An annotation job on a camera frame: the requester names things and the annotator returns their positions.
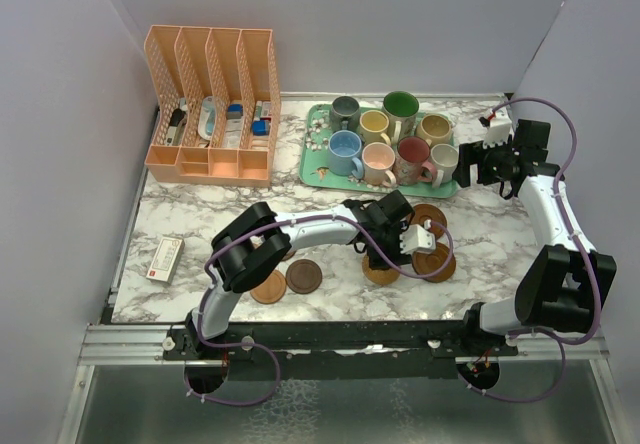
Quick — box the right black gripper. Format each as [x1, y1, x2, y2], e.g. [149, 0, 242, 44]
[453, 135, 518, 188]

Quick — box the brown wooden coaster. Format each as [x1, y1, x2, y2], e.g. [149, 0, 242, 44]
[410, 204, 448, 239]
[412, 243, 456, 283]

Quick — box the woven rattan coaster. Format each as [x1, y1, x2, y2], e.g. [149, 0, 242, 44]
[361, 255, 400, 286]

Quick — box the white speckled mug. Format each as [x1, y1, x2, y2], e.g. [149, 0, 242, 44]
[430, 144, 459, 188]

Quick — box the green floral tray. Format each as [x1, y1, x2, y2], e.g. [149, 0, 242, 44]
[299, 103, 460, 199]

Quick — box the peach plastic file organizer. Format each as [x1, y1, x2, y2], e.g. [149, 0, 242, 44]
[144, 25, 281, 187]

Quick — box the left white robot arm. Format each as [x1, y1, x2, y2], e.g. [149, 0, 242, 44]
[185, 190, 414, 359]

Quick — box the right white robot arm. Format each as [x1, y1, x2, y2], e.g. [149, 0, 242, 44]
[453, 120, 617, 355]

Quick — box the dark walnut coaster lower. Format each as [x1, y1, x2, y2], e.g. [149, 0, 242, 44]
[285, 259, 323, 294]

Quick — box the dark walnut coaster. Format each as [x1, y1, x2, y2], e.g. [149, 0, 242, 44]
[285, 259, 323, 294]
[281, 251, 296, 262]

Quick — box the dark walnut coaster upper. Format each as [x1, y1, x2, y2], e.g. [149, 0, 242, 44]
[281, 251, 296, 262]

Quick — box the light wood coaster lower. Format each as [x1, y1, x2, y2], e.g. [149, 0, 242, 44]
[250, 270, 287, 304]

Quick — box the red floral mug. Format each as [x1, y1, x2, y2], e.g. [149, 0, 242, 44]
[393, 136, 438, 186]

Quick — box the light pink mug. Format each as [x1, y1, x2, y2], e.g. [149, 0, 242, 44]
[362, 142, 397, 188]

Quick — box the tan beige mug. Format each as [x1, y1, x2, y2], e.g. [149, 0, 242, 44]
[415, 114, 453, 148]

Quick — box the blue mug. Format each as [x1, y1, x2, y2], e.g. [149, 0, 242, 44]
[328, 130, 364, 179]

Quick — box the yellow mug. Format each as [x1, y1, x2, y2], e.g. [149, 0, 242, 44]
[358, 110, 391, 146]

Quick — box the green mug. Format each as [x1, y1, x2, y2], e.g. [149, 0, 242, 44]
[382, 91, 419, 140]

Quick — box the dark grey mug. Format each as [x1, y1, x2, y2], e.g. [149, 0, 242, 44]
[329, 96, 361, 132]

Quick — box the blue tape dispenser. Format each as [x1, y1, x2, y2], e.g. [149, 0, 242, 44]
[251, 119, 271, 137]

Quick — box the blue eraser box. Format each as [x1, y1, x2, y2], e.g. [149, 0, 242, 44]
[226, 102, 244, 120]

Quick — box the white blue pack in organizer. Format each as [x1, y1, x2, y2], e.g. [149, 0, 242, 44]
[197, 96, 216, 140]

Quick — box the small white card box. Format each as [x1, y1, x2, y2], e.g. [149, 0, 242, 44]
[146, 236, 184, 284]

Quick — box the black white tool in organizer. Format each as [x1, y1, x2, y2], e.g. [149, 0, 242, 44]
[165, 97, 189, 146]

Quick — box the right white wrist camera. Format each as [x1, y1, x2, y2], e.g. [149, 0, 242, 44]
[479, 111, 512, 149]

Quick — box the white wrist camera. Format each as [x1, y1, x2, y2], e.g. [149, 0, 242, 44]
[479, 111, 512, 149]
[400, 224, 436, 255]

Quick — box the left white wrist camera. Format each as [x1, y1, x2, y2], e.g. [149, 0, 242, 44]
[400, 224, 436, 255]

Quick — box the black mounting rail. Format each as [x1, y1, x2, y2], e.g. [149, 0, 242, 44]
[163, 320, 517, 380]

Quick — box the aluminium frame rail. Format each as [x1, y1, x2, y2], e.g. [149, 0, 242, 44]
[77, 319, 611, 368]

